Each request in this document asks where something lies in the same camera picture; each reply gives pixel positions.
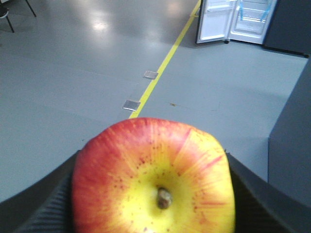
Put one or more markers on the fridge door white inside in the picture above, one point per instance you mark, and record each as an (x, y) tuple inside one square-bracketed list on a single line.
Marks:
[(215, 17)]

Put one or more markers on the metal floor plate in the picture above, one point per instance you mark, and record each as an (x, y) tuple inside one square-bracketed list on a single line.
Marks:
[(151, 75), (131, 105)]

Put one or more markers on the metal floor plate near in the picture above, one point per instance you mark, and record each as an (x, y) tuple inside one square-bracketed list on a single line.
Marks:
[(131, 105)]

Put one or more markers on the grey side cabinet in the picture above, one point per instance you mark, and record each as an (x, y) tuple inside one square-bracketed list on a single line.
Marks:
[(289, 148)]

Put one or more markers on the metal floor plate far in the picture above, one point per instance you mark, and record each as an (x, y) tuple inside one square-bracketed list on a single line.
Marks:
[(151, 75)]

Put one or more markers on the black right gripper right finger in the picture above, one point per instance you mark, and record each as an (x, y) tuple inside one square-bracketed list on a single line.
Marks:
[(261, 208)]

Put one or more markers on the dark grey fridge body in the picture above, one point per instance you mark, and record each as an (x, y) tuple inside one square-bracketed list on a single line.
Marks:
[(283, 25)]

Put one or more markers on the red yellow apple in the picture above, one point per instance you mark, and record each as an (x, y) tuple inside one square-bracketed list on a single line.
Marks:
[(149, 175)]

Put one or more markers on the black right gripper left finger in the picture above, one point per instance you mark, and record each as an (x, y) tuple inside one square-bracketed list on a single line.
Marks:
[(44, 207)]

